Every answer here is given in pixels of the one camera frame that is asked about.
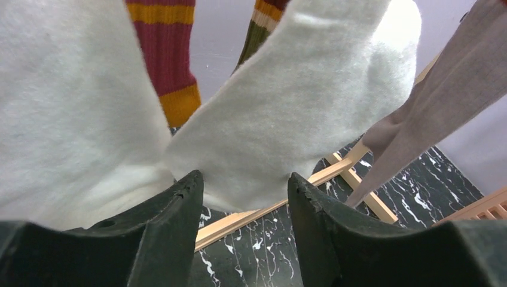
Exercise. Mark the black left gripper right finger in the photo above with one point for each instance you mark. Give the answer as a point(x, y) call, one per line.
point(339, 246)

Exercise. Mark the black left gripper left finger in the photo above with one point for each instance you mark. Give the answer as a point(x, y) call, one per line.
point(151, 244)

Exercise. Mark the white fluffy sock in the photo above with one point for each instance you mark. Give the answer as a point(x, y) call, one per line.
point(83, 135)
point(345, 25)

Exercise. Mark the grey sock with red stripes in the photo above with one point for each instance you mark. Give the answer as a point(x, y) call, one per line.
point(468, 76)

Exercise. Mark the orange plastic desk organizer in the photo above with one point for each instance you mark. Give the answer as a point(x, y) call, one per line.
point(492, 206)

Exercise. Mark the maroon yellow striped sock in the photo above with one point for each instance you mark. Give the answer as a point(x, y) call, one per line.
point(164, 30)

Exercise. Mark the olive striped sock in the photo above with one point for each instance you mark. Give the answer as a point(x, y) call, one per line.
point(265, 17)

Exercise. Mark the wooden clothes rack frame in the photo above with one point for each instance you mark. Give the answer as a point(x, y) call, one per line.
point(282, 111)

